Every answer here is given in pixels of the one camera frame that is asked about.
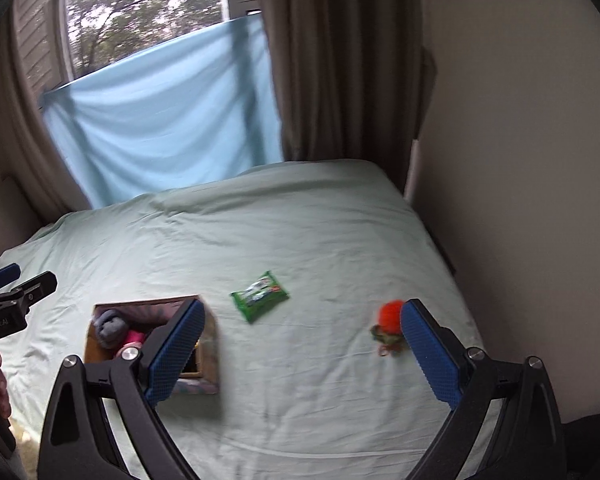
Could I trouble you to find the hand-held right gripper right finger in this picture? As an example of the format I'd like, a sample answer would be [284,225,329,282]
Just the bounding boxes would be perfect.
[401,298,566,480]

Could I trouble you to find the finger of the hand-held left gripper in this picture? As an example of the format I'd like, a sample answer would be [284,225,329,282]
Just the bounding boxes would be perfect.
[0,263,21,294]
[0,271,58,317]

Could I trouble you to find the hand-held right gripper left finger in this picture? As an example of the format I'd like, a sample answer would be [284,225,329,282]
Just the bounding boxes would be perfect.
[37,298,206,480]

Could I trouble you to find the cardboard box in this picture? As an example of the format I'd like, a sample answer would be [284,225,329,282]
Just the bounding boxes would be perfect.
[84,294,221,397]

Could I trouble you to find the magenta zip pouch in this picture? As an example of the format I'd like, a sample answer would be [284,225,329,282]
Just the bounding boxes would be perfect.
[114,329,152,359]

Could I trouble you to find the orange pompom keychain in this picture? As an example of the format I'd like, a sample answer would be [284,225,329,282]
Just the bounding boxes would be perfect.
[369,299,412,360]

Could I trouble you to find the grey knitted sock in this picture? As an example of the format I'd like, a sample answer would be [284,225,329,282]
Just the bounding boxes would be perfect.
[92,309,129,351]

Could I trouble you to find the green snack packet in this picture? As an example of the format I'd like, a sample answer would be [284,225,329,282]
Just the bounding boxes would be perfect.
[230,270,291,325]

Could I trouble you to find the person's left hand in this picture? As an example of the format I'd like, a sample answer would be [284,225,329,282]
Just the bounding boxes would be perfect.
[0,348,10,419]

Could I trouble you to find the white headboard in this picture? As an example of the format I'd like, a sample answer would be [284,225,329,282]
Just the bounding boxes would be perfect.
[0,174,47,272]

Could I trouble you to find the narrow brown curtain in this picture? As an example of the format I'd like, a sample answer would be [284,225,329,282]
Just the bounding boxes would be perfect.
[0,15,92,227]

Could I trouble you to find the light blue hanging cloth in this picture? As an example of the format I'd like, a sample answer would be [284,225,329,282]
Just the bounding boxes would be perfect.
[38,15,284,210]

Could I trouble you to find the white framed window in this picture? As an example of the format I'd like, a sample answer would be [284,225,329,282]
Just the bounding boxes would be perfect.
[11,0,262,87]

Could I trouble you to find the wide brown curtain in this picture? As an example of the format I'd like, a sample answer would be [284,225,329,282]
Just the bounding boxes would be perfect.
[249,0,439,197]

